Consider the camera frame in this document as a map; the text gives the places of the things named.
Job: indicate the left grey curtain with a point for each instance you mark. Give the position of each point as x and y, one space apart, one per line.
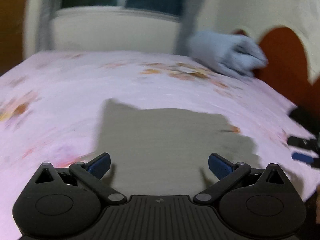
44 33

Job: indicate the right grey curtain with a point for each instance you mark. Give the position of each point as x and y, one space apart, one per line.
190 12

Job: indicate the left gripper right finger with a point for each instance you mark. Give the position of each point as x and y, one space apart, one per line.
229 175

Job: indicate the pink floral bed sheet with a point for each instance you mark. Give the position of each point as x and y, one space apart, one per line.
52 106

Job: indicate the light blue rolled duvet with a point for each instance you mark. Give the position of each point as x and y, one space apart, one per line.
230 55

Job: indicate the grey knit pants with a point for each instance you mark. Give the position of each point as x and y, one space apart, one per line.
165 151

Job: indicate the brown wooden door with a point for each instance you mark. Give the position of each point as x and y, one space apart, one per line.
12 17

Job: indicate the red wooden headboard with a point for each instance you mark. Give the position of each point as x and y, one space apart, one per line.
287 68

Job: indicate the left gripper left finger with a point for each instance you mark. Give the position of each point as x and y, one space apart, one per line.
90 174

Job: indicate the grey curtain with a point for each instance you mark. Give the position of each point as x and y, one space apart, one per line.
44 33
190 12

